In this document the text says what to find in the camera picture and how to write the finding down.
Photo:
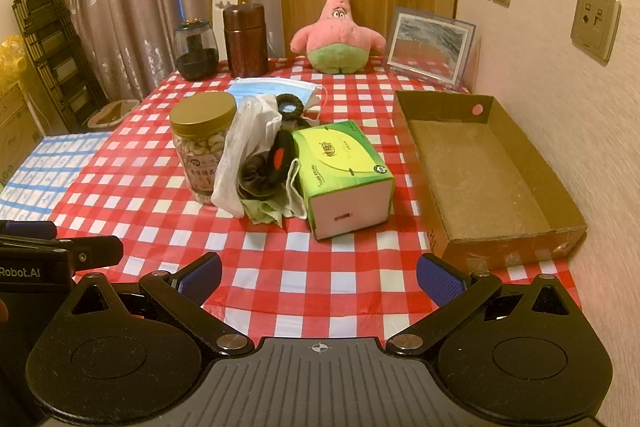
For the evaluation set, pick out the gold data outlet panel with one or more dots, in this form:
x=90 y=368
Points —
x=595 y=24

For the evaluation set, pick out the cashew jar with gold lid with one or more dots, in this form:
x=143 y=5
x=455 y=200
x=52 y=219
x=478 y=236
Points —
x=200 y=147

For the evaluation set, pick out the blue face mask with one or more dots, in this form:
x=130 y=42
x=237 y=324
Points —
x=270 y=88

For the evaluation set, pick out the white knitted cloth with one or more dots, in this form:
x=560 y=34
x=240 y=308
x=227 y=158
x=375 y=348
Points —
x=230 y=167

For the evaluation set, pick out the small floor basket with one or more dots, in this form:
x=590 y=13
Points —
x=112 y=113

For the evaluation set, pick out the clear picture frame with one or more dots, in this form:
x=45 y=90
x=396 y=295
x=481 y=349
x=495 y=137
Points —
x=425 y=42

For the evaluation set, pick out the black folding ladder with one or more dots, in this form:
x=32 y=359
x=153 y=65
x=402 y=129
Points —
x=55 y=52

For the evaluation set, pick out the green tissue box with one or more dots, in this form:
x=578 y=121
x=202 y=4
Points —
x=340 y=157

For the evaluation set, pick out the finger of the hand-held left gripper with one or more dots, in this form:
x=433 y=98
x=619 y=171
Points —
x=30 y=228
x=95 y=252

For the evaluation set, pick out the glass jar with dark base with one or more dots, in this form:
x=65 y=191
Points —
x=195 y=57

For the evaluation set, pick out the yellow plastic bag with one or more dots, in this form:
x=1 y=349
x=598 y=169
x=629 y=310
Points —
x=12 y=57

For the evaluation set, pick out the black cloth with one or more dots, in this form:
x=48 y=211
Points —
x=260 y=177

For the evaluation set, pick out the brown cylindrical canister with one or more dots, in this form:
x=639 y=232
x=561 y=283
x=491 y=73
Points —
x=245 y=42

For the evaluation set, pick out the red checkered tablecloth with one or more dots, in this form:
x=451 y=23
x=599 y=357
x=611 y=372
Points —
x=350 y=97

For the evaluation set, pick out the person's left hand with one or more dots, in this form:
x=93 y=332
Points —
x=3 y=311

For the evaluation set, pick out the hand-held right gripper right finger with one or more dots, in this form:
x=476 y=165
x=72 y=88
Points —
x=440 y=282

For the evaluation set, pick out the pink starfish plush toy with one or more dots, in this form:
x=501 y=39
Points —
x=335 y=32

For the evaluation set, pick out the cardboard carton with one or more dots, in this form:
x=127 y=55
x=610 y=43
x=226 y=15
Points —
x=12 y=127

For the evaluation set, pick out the blue checkered tablecloth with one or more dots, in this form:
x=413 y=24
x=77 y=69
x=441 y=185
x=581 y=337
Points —
x=50 y=172

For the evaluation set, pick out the white sock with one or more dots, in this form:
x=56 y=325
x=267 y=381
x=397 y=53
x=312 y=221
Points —
x=295 y=187

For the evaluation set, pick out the shallow cardboard box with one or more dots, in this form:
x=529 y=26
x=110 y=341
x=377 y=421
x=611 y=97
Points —
x=475 y=167

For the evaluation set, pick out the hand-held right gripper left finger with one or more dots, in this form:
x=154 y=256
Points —
x=200 y=278

